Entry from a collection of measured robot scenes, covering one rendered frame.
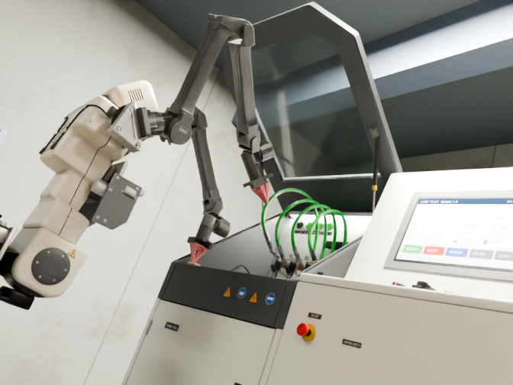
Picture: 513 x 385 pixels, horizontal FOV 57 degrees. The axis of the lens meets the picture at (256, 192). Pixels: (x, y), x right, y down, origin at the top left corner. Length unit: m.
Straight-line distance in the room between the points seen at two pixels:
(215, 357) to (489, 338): 0.87
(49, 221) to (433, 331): 1.06
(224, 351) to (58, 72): 2.48
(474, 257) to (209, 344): 0.91
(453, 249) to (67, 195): 1.21
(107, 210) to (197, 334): 0.59
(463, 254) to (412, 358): 0.47
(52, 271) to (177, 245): 2.43
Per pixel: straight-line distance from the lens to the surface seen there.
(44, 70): 3.58
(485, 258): 1.60
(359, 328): 1.38
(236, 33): 1.55
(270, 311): 1.58
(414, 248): 1.70
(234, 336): 1.65
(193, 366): 1.75
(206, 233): 1.97
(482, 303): 1.27
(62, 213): 1.45
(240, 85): 1.62
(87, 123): 1.48
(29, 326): 3.46
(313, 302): 1.48
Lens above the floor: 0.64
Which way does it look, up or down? 20 degrees up
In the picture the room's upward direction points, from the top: 20 degrees clockwise
